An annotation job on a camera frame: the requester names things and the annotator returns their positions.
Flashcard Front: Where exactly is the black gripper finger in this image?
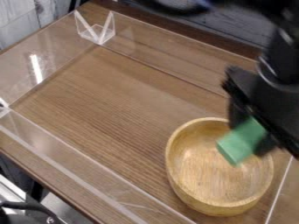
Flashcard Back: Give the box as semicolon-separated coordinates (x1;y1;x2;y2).
254;133;276;157
228;97;250;129

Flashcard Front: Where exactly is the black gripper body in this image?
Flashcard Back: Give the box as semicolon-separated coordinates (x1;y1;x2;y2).
222;66;299;158

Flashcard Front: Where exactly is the green rectangular block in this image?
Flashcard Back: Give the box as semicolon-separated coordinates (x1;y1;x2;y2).
216;117;267;166

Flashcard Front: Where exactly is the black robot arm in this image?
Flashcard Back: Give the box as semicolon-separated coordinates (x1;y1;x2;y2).
222;0;299;159

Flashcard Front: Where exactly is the light wooden bowl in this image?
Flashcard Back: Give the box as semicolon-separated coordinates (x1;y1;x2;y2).
164;117;275;217

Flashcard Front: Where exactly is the clear acrylic tray wall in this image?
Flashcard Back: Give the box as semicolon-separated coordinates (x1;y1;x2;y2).
0;2;299;224

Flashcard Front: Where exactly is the clear acrylic corner bracket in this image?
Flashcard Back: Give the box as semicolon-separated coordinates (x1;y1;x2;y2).
73;10;116;46

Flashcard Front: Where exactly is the black metal bracket with screw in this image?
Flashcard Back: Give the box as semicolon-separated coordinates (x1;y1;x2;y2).
36;211;69;224

